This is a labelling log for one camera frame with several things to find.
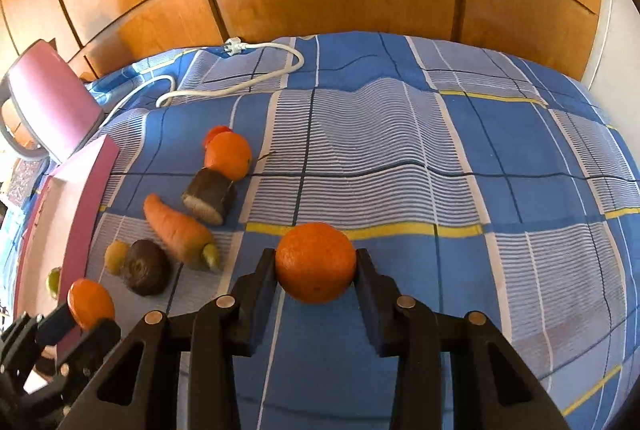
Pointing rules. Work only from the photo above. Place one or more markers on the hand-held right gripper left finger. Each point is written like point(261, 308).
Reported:
point(264, 310)

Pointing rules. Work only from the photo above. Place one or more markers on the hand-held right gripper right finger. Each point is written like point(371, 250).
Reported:
point(372, 310)

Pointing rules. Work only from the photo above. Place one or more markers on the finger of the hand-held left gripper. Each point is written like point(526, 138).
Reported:
point(55, 325)
point(92, 345)

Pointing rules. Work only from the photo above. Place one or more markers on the small tangerine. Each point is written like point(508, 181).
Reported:
point(90, 302)

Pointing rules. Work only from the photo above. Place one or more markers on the orange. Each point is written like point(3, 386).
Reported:
point(315, 262)
point(227, 157)

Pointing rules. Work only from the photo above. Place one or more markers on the dark brown avocado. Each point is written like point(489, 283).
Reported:
point(147, 267)

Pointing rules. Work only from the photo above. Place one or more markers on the orange carrot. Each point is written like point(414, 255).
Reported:
point(172, 225)

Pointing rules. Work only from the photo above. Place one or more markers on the dark eggplant piece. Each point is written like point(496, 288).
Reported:
point(210, 190)

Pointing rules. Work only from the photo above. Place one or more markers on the pink box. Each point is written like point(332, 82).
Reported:
point(95, 190)

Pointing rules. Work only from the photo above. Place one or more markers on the red tomato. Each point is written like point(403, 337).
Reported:
point(215, 133)

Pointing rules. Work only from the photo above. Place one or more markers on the green tomato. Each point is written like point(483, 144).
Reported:
point(53, 282)

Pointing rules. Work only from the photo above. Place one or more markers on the small yellow-green fruit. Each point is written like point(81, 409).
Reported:
point(116, 256)

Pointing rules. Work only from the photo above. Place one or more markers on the small dark twig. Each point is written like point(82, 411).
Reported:
point(267, 155)

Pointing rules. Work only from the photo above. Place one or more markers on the blue checked bedsheet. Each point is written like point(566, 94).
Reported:
point(400, 134)

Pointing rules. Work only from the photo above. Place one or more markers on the pink box lid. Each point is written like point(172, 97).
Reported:
point(50, 99)

